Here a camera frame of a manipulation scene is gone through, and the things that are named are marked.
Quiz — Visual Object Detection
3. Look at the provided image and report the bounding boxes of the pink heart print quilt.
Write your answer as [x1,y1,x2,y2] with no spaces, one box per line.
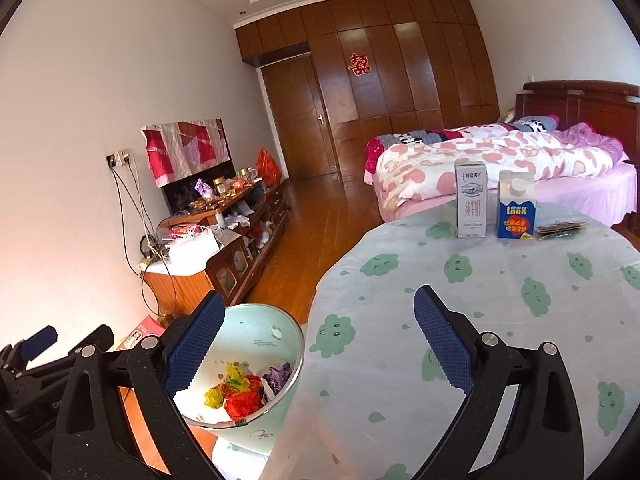
[375,127,626,212]

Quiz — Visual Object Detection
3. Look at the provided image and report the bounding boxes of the cow print blanket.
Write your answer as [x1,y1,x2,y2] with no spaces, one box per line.
[375,115,562,149]

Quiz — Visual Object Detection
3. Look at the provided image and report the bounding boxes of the brown wooden door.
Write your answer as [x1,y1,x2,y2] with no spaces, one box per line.
[260,54,337,181]

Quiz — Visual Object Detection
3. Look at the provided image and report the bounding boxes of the hanging power cables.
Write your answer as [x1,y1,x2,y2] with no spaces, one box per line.
[109,165,168,311]

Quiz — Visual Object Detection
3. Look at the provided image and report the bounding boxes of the black television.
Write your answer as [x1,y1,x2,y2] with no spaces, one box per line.
[162,160,236,214]

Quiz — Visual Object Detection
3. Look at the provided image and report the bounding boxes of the wooden tv cabinet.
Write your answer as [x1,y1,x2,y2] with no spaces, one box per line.
[142,180,291,322]

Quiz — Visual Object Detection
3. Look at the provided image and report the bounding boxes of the magenta blanket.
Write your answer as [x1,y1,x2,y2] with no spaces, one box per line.
[364,138,387,174]

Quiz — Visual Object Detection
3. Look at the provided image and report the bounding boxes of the white yellow plastic wrapper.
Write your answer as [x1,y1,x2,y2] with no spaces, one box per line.
[174,389,227,424]

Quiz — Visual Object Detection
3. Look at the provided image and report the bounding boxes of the mint green trash bin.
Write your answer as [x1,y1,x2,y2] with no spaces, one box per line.
[172,302,306,457]

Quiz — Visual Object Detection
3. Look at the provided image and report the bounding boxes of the white milk carton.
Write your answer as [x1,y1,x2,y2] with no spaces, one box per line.
[453,161,489,240]

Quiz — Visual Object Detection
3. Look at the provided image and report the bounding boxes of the dark small packets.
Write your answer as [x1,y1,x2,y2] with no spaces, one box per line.
[535,220,587,237]

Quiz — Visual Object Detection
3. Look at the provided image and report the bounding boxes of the blue drink carton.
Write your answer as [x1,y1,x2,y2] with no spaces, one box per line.
[495,169,537,240]

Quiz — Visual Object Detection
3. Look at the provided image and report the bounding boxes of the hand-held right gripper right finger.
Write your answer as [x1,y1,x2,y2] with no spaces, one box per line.
[412,284,586,480]

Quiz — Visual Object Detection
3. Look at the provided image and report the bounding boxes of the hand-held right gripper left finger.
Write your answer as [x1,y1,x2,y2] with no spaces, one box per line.
[50,290,227,480]

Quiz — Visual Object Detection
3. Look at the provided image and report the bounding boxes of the red tissue pack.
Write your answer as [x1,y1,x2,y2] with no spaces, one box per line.
[117,314,166,352]

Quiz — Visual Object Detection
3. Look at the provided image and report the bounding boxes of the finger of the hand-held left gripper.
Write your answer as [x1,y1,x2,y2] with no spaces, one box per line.
[0,324,59,377]
[30,323,117,376]

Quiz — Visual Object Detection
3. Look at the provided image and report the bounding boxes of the brown wooden wardrobe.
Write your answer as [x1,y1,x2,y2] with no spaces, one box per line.
[235,0,501,181]

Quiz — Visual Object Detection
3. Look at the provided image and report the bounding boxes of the red plastic shopping bag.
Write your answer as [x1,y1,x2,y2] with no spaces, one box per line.
[255,148,283,187]

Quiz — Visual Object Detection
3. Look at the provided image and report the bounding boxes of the red pink patchwork cloth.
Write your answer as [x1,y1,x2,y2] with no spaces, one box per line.
[140,117,232,189]

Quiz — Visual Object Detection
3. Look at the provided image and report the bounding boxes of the purple floral quilt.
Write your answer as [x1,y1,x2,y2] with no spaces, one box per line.
[550,122,629,167]

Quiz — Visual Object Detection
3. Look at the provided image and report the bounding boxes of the wooden bed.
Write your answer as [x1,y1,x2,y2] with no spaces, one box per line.
[364,80,640,241]

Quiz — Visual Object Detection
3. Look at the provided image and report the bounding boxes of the yellow plastic bag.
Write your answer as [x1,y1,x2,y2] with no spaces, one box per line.
[203,362,251,411]

